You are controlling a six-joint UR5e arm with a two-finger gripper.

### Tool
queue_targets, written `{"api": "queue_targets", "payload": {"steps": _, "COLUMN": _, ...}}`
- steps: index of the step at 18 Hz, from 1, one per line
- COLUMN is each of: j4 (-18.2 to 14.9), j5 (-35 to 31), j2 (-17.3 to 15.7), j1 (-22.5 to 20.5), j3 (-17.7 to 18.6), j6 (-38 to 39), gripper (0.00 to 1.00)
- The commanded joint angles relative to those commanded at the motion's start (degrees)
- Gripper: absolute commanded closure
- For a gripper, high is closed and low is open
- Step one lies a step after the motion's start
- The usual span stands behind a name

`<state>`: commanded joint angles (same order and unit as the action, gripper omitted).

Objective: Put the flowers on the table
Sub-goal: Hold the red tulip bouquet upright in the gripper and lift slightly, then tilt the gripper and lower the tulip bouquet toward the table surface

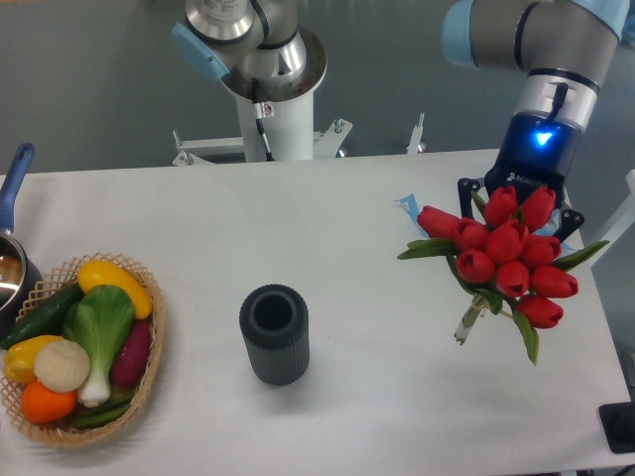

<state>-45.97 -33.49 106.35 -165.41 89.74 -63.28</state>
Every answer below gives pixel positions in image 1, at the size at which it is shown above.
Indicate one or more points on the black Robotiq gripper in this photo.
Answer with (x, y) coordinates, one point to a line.
(535, 153)

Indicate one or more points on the red tulip bouquet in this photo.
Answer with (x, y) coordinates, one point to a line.
(499, 261)

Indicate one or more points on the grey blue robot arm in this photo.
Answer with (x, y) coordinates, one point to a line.
(564, 47)

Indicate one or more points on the blue ribbon strip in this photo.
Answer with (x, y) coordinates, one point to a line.
(411, 207)

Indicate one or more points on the black device at edge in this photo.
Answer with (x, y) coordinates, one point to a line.
(618, 426)

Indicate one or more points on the dark grey ribbed vase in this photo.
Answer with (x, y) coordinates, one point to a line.
(274, 322)

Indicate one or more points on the purple sweet potato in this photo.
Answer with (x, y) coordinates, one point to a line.
(131, 362)

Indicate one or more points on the green bok choy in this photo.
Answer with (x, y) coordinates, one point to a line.
(99, 323)

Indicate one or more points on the green bean pods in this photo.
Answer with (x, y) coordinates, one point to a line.
(102, 415)

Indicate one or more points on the woven wicker basket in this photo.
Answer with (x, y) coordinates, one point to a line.
(61, 434)

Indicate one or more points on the dark green cucumber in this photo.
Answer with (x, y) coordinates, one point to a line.
(46, 318)

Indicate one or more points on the white garlic bulb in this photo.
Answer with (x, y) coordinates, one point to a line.
(62, 366)

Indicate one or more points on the orange fruit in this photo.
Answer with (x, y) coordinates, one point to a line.
(39, 404)

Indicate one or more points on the yellow bell pepper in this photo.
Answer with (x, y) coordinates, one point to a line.
(19, 359)

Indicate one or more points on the white frame at right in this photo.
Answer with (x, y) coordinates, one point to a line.
(617, 223)

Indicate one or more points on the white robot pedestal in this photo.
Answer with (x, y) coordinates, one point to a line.
(274, 96)

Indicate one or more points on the blue handled saucepan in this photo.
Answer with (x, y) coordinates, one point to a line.
(18, 273)

